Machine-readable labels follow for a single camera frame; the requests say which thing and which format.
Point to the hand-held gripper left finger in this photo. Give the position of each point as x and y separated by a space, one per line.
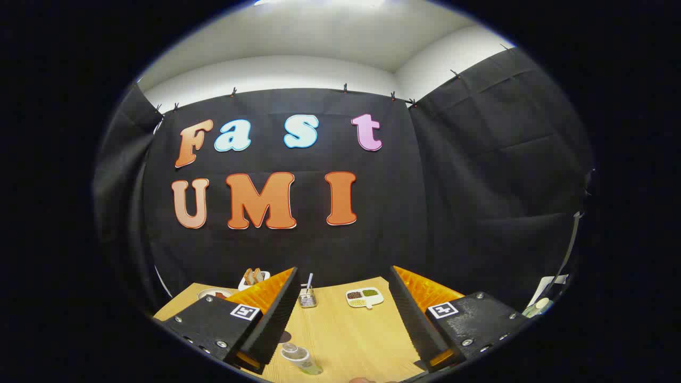
276 319

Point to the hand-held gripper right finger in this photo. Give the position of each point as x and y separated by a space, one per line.
412 324

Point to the dark round coaster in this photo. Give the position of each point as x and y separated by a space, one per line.
285 336

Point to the clear plastic juice bottle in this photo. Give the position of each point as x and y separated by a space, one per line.
303 359

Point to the white square plate with bread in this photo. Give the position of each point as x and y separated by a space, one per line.
254 277

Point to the white divided dish with beans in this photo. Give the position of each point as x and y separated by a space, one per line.
364 298

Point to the wooden table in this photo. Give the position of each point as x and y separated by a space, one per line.
346 335

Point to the white round plate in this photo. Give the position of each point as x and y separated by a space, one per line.
214 293

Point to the pale green round object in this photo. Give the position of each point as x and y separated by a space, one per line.
538 307

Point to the white paper sheet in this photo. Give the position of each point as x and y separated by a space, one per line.
548 285

